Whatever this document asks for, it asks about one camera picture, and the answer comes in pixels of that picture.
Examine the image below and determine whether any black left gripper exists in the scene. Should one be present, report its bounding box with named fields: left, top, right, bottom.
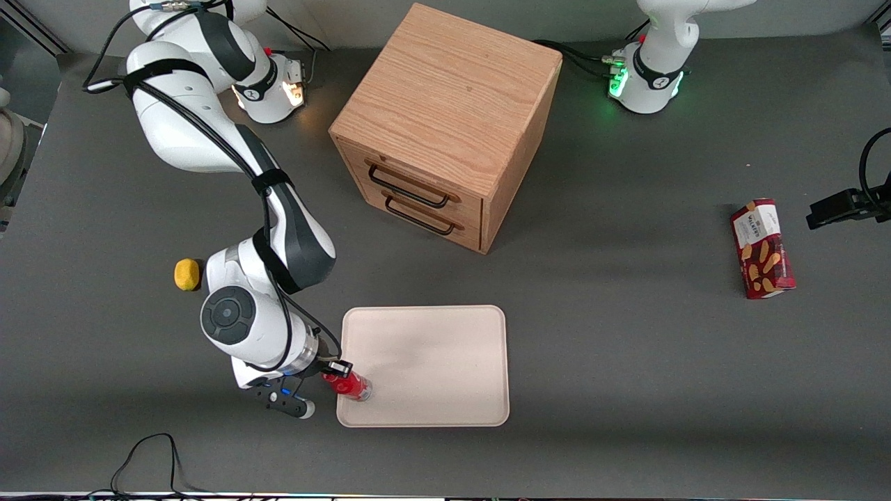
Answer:
left=806, top=188, right=891, bottom=231

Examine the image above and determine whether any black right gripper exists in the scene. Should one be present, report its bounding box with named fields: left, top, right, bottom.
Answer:
left=313, top=355, right=354, bottom=381

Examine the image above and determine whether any red coke bottle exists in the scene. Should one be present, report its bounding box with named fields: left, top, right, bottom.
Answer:
left=322, top=371, right=374, bottom=403

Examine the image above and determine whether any beige plastic tray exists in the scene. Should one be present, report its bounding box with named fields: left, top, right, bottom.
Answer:
left=336, top=305, right=510, bottom=428

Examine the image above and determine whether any red cookie box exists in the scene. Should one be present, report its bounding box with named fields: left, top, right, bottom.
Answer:
left=730, top=198, right=796, bottom=300

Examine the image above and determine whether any wooden drawer front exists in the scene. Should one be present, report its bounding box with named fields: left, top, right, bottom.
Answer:
left=338, top=139, right=484, bottom=228
left=352, top=182, right=483, bottom=253

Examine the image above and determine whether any yellow lemon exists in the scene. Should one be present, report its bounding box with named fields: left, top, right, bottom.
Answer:
left=173, top=258, right=203, bottom=292

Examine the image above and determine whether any wooden drawer cabinet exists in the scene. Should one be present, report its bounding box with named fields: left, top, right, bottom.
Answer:
left=329, top=2, right=563, bottom=255

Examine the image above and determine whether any grey object beside table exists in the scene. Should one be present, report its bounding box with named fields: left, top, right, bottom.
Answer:
left=0, top=87, right=30, bottom=209

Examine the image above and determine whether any black looped gripper cable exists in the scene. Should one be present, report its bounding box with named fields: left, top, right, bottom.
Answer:
left=858, top=127, right=891, bottom=204

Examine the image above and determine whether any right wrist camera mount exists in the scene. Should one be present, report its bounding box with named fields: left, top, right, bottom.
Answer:
left=252, top=379, right=316, bottom=420

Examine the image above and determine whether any black metal drawer handle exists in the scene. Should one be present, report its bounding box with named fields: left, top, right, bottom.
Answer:
left=366, top=162, right=455, bottom=209
left=383, top=192, right=459, bottom=236

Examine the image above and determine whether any black cable at table edge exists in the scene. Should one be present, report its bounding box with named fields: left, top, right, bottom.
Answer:
left=84, top=433, right=213, bottom=499

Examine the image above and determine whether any black left arm base cable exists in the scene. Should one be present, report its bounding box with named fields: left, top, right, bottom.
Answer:
left=533, top=38, right=627, bottom=81

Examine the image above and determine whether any black arm base cable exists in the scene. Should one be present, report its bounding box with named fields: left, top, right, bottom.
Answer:
left=533, top=38, right=627, bottom=81
left=263, top=7, right=333, bottom=91

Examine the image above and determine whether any black right arm base cable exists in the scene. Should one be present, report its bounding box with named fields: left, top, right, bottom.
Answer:
left=263, top=7, right=333, bottom=91

